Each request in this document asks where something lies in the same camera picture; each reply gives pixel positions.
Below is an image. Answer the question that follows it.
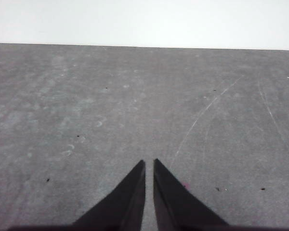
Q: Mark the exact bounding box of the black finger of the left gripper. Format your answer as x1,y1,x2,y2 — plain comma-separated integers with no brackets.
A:
72,159,146,227
153,158,230,227

